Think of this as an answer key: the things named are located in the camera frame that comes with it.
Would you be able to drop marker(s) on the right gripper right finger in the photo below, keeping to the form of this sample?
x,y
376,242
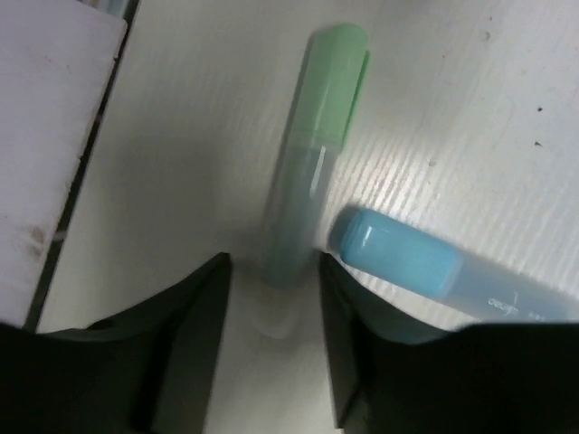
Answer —
x,y
392,373

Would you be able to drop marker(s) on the green highlighter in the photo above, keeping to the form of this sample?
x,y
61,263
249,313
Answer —
x,y
330,82

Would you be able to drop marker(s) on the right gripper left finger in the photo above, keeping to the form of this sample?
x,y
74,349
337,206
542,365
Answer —
x,y
148,369

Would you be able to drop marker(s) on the blue highlighter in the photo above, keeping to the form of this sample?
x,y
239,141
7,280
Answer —
x,y
430,267

